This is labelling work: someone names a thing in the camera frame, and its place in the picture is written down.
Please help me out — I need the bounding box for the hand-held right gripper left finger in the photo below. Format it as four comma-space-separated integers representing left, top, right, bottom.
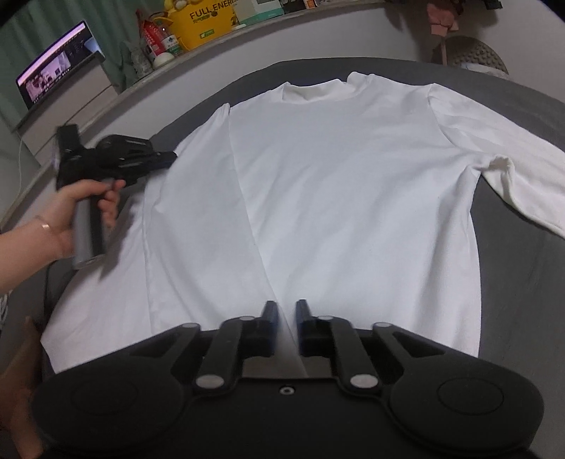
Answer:
119, 300, 280, 393

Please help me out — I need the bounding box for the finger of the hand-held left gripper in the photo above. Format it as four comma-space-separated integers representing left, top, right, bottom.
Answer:
126, 149, 178, 186

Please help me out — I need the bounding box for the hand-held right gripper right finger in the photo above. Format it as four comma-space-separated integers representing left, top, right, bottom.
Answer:
296, 300, 460, 393

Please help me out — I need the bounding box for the white long-sleeve shirt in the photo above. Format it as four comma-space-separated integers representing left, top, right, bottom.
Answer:
42, 71, 565, 380

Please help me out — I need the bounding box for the person's left forearm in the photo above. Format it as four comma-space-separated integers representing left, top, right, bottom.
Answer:
0, 218, 73, 297

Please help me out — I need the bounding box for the person's left hand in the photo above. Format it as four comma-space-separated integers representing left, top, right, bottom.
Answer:
33, 179, 126, 261

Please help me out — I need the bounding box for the white bedside cabinet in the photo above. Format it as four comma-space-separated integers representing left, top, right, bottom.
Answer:
15, 55, 122, 166

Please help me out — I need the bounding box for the clear bag of snacks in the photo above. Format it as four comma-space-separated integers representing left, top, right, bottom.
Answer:
121, 40, 153, 82

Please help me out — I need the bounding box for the clear water bottle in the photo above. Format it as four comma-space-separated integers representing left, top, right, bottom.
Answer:
161, 33, 184, 58

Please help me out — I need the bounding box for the red snack packet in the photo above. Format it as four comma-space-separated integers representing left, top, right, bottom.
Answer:
142, 18, 171, 67

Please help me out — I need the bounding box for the yellow cardboard box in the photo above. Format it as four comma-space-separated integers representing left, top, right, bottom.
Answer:
165, 0, 234, 49

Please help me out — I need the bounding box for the grey window sill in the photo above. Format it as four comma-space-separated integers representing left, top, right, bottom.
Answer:
119, 0, 389, 95

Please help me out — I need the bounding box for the white and teal box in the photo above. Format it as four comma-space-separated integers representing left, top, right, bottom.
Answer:
232, 0, 283, 20

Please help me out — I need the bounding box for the pink garment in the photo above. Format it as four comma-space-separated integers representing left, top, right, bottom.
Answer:
426, 0, 462, 65

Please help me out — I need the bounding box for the grey bumpy cushion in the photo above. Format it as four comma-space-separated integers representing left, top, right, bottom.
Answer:
444, 36, 509, 76

